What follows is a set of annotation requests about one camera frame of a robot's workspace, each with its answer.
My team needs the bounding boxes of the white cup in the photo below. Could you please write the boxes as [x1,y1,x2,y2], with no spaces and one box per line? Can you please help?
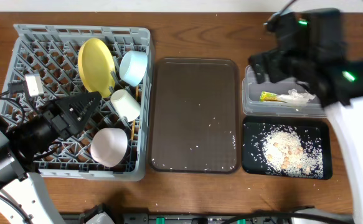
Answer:
[110,90,141,122]

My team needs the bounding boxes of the yellow plate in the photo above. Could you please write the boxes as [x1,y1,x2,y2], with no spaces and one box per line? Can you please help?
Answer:
[78,38,116,98]

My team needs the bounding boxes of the white tissue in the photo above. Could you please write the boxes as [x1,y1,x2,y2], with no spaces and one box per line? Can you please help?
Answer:
[278,89,316,105]

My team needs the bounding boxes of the wooden chopstick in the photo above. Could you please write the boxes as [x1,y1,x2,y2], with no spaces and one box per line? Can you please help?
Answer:
[131,120,135,142]
[135,86,139,101]

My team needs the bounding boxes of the yellow green snack wrapper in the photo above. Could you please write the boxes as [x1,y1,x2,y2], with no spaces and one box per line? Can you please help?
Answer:
[259,91,283,102]

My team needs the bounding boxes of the light blue bowl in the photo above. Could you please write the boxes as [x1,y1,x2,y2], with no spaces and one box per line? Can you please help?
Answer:
[119,51,148,86]

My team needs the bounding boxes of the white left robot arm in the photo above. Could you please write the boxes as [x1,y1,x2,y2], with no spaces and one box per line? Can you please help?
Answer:
[0,74,101,223]

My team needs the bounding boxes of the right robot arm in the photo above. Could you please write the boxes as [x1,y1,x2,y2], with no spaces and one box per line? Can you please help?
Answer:
[248,8,363,223]

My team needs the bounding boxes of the grey plastic dishwasher rack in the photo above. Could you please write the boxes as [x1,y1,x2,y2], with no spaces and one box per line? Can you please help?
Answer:
[0,24,154,181]

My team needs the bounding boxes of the clear plastic container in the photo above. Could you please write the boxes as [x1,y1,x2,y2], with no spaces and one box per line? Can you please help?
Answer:
[242,66,326,118]

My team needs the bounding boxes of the black plastic tray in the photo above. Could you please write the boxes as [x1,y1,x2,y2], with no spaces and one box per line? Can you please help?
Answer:
[242,116,332,180]

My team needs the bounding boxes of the spilled rice and peanuts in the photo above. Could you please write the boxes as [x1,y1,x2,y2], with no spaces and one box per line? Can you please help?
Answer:
[243,123,324,179]

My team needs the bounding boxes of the dark brown serving tray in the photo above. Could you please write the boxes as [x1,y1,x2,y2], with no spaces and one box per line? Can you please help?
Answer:
[147,58,240,174]

